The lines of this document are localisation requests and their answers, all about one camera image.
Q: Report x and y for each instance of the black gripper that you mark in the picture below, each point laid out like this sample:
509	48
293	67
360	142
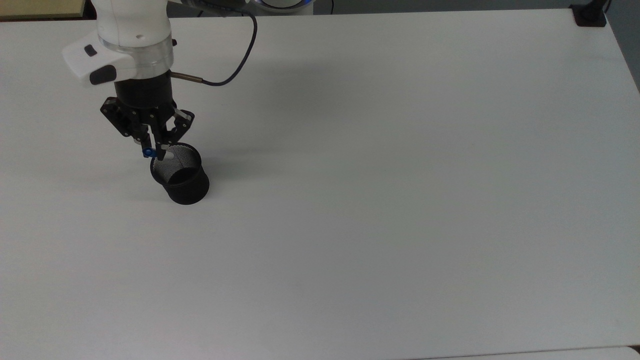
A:
145	95

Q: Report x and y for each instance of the blue and white marker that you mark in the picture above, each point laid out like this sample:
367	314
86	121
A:
147	152

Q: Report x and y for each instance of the yellowish board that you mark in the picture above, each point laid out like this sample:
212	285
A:
40	7

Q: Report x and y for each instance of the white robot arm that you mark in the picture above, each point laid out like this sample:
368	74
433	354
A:
132	35

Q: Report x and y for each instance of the black table clamp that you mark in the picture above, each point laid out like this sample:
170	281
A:
590	15

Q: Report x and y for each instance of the black mesh pen cup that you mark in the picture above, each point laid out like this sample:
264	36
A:
189	192

